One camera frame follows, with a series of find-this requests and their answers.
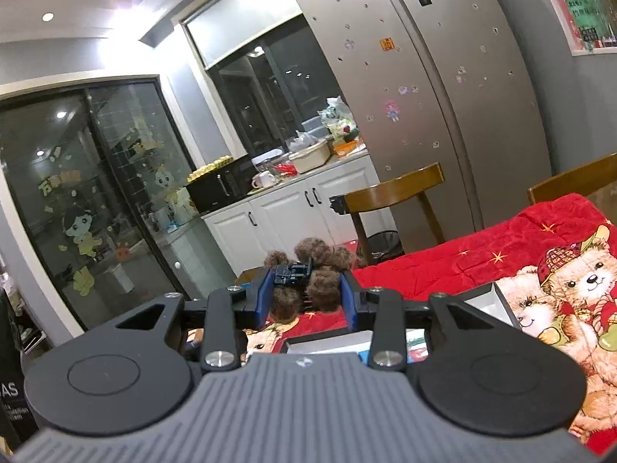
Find beige plastic basin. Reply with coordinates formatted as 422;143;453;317
288;140;333;174

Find dark box with white interior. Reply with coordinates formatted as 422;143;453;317
280;282;524;365

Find clear plastic container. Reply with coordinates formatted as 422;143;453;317
255;154;285;179

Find wooden chair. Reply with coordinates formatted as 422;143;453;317
330;161;447;266
528;153;617;206

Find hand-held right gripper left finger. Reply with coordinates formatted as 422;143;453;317
113;266;275;373

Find brown pom-pom hair clip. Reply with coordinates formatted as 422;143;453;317
264;237;361;323

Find white bin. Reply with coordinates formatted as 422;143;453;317
103;263;136;295

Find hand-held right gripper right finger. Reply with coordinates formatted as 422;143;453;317
339;270;526;373

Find white kitchen cabinet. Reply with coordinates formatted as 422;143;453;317
201;152;401;275

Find green and white plastic bag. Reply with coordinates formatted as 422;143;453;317
318;96;360;143

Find wall poster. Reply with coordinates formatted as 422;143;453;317
559;0;617;54

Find white container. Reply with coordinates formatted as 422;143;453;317
169;188;196;225

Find black microwave oven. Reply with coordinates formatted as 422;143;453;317
185;157;254;213

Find dark kitchen window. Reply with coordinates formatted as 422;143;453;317
183;2;348;165

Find row of yellow objects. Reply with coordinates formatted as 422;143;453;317
187;154;233;183

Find black printed bag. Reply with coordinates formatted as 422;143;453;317
0;287;42;449

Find light grey low cabinet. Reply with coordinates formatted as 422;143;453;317
159;212;237;300

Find colourful printed book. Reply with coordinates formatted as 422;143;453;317
405;329;430;363

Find silver refrigerator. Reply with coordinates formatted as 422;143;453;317
289;0;555;256

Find glass sliding door with stickers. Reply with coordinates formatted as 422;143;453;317
0;74;203;338

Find black mesh trash bin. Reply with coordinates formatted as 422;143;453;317
366;230;406;261

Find red bear printed blanket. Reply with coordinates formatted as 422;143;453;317
241;193;617;456

